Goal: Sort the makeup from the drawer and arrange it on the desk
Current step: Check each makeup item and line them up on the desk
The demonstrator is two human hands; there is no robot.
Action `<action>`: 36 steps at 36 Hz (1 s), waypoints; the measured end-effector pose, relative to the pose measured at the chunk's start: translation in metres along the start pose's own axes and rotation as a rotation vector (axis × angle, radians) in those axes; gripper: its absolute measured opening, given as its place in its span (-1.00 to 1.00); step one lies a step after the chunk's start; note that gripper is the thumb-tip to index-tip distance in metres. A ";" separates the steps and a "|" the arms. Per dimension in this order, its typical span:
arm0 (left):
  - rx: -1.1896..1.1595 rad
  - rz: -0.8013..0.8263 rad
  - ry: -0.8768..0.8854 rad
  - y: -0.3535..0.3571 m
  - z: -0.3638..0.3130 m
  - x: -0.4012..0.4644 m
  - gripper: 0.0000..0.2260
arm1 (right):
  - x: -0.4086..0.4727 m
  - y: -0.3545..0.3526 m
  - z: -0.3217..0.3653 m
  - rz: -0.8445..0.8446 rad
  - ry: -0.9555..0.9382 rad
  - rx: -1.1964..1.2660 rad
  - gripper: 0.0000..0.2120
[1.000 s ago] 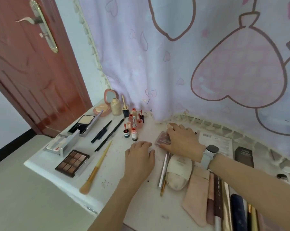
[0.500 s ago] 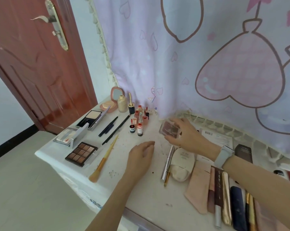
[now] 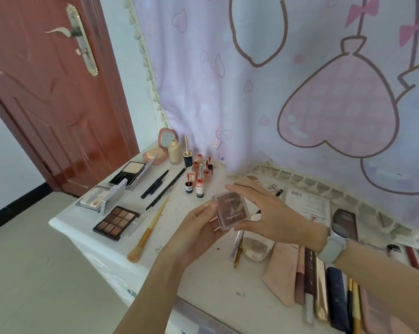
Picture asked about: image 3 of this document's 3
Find person's right forearm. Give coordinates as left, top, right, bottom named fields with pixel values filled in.
left=334, top=239, right=419, bottom=334

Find black eyeliner pencils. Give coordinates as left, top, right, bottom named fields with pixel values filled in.
left=140, top=169, right=170, bottom=200

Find cream gold tube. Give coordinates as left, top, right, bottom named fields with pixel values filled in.
left=314, top=257, right=329, bottom=322

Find silver square palette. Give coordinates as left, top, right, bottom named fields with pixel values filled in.
left=74, top=179, right=128, bottom=214

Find yellow handled makeup brush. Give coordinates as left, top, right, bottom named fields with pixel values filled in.
left=127, top=195, right=170, bottom=264

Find brass door handle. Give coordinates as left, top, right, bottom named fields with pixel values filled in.
left=44, top=4, right=99, bottom=77

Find lilac cartoon cloth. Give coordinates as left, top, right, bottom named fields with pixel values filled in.
left=125, top=0, right=419, bottom=240

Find black foundation bottle cap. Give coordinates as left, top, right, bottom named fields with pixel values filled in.
left=182, top=136, right=193, bottom=167

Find pink cushion compact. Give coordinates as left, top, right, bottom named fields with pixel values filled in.
left=142, top=128, right=178, bottom=166

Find orange brown eyeshadow palette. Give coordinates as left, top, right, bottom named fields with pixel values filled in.
left=93, top=206, right=147, bottom=242

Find wooden drawer lilac front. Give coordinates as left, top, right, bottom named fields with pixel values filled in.
left=171, top=297, right=238, bottom=334

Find pink four-pan eyeshadow palette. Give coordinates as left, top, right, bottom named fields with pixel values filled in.
left=359, top=287, right=415, bottom=334

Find black pen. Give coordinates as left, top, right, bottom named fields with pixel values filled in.
left=256, top=189, right=284, bottom=214

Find small red blush palette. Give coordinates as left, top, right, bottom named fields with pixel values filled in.
left=212, top=191, right=247, bottom=231

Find white oval compact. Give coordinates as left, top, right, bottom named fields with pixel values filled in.
left=241, top=232, right=276, bottom=262

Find brown wooden door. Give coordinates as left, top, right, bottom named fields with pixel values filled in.
left=0, top=0, right=140, bottom=198

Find person's left forearm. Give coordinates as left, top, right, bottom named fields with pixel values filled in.
left=113, top=253, right=189, bottom=334

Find silver mascara tube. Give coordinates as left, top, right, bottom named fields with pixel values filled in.
left=230, top=230, right=245, bottom=261

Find white table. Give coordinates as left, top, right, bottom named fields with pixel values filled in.
left=48, top=142, right=419, bottom=334

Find black eyeliner pencil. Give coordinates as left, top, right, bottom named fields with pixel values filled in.
left=145, top=167, right=188, bottom=211

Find white smartwatch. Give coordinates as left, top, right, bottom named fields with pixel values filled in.
left=317, top=224, right=350, bottom=265

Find beige foundation bottle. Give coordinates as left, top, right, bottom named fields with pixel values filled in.
left=167, top=139, right=182, bottom=165

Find paper instruction sheet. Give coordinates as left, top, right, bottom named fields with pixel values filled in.
left=285, top=188, right=332, bottom=228

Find dark grey palette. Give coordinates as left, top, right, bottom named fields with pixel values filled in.
left=108, top=154, right=160, bottom=190

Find person's right hand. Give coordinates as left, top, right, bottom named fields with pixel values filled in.
left=225, top=180, right=330, bottom=253

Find small brown bottle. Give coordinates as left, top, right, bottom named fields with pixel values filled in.
left=387, top=244, right=410, bottom=265

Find navy lipstick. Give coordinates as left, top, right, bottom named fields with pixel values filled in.
left=326, top=267, right=351, bottom=333

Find dark foundation box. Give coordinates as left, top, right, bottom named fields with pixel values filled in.
left=332, top=208, right=359, bottom=242

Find person's left hand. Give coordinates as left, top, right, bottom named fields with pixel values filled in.
left=162, top=199, right=231, bottom=270

